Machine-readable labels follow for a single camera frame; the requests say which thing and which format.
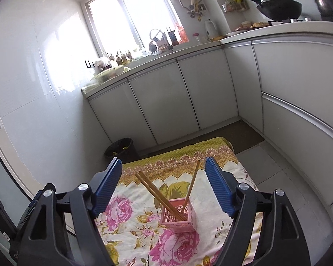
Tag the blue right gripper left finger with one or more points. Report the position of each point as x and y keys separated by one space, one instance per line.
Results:
x=103 y=186

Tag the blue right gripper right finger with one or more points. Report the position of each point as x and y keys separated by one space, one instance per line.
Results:
x=223 y=184

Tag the white lower kitchen cabinets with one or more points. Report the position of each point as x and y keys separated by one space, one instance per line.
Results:
x=282 y=86

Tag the black trash bin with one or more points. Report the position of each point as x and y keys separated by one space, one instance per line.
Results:
x=123 y=149

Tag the floral tablecloth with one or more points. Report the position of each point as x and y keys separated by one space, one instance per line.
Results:
x=137 y=230

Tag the white basin on counter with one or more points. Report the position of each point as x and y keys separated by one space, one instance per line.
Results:
x=109 y=74

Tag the white electric kettle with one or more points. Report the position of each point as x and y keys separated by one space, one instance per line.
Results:
x=211 y=29

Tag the window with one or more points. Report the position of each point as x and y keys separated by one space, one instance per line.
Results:
x=130 y=25

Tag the black wok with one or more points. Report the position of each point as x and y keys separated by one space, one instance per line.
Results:
x=279 y=10

